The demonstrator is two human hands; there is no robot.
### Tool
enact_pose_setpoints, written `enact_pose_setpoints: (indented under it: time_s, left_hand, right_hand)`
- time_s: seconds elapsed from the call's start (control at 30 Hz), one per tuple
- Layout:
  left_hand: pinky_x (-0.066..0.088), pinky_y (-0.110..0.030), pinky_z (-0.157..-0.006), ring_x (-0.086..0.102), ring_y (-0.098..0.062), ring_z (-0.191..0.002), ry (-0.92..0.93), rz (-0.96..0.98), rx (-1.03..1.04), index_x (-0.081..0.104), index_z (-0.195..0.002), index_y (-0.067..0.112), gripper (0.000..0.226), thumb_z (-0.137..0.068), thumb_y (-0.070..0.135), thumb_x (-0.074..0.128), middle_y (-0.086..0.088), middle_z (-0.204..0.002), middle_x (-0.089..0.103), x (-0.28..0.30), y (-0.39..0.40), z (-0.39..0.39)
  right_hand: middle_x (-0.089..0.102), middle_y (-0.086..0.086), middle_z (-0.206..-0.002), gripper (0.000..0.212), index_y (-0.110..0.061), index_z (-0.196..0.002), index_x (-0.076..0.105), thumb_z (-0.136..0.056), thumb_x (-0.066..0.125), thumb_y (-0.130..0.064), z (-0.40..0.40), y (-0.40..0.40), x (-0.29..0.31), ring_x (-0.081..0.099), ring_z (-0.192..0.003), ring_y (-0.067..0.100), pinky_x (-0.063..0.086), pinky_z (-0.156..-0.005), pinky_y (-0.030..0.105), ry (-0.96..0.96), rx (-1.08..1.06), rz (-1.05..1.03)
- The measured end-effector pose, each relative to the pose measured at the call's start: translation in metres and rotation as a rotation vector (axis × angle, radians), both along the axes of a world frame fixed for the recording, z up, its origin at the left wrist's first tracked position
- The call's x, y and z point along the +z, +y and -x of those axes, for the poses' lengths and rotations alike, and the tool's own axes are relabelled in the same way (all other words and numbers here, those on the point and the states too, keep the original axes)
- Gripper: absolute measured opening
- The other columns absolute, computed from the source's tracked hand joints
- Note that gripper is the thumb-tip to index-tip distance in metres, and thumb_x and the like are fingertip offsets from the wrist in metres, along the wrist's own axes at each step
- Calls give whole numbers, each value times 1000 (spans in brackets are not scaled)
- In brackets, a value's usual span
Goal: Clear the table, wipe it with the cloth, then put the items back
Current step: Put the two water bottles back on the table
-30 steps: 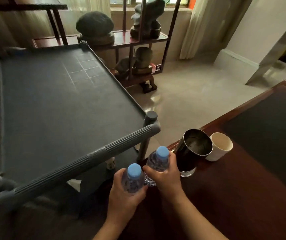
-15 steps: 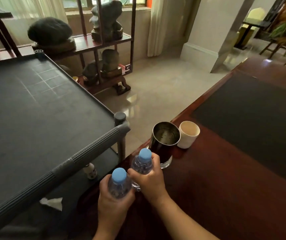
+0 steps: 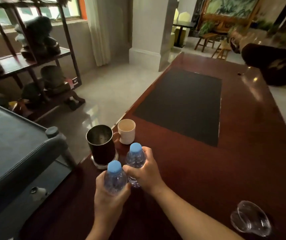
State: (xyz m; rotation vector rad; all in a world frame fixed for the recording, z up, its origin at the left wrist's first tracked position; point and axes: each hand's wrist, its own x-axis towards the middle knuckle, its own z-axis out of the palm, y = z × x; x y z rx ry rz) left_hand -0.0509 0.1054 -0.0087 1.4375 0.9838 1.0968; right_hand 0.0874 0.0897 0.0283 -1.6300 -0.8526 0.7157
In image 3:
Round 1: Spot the person's right forearm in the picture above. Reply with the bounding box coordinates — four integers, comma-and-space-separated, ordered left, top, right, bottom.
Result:
153, 183, 245, 240

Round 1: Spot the person's left hand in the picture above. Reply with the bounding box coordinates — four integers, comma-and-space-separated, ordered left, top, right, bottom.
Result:
94, 171, 132, 221

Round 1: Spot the framed landscape painting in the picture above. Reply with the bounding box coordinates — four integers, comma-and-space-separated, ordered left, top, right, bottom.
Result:
202, 0, 262, 26

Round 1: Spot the cream ceramic cup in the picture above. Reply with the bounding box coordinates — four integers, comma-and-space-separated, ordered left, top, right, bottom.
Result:
117, 119, 136, 145

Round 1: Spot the person's right hand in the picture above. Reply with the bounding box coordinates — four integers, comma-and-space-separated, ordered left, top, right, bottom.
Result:
122, 146, 167, 197

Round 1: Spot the clear drinking glass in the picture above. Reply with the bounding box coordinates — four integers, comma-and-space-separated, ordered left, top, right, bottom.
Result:
230, 200, 272, 237

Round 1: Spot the yellow chair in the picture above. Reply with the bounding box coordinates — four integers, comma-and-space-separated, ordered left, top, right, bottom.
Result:
170, 8, 191, 48

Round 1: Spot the window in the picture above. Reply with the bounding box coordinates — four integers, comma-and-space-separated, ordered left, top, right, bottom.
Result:
0, 0, 87, 29

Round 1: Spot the small black table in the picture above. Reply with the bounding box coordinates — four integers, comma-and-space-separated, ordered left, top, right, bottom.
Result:
173, 20, 196, 48

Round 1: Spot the person's left forearm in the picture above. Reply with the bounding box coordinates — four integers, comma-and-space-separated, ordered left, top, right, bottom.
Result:
85, 215, 121, 240

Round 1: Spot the dark metal mug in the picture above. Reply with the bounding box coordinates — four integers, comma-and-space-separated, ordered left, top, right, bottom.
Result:
86, 124, 121, 166

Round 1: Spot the wooden stool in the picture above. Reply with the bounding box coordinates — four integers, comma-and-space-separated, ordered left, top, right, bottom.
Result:
212, 40, 232, 61
194, 33, 220, 53

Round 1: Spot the blue-capped water bottle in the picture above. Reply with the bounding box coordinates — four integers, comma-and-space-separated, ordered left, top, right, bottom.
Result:
104, 160, 128, 196
125, 142, 146, 188

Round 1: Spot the green potted plant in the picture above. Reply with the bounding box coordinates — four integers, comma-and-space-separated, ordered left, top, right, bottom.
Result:
199, 21, 216, 37

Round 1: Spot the dark wooden display shelf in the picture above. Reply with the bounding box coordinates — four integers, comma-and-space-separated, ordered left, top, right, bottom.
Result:
0, 0, 86, 123

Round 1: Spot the white curtain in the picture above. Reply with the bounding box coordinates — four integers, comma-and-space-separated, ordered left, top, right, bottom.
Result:
84, 0, 111, 67

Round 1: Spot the black table mat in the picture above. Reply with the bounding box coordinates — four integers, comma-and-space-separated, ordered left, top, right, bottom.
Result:
132, 68, 222, 148

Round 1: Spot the grey service cart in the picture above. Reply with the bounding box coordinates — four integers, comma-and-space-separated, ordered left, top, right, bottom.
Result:
0, 97, 77, 240

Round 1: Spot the white round coaster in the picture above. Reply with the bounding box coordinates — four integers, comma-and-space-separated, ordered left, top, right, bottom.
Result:
91, 152, 119, 170

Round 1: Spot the large dark ornamental stone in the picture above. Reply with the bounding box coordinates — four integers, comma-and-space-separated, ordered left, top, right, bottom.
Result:
14, 16, 61, 60

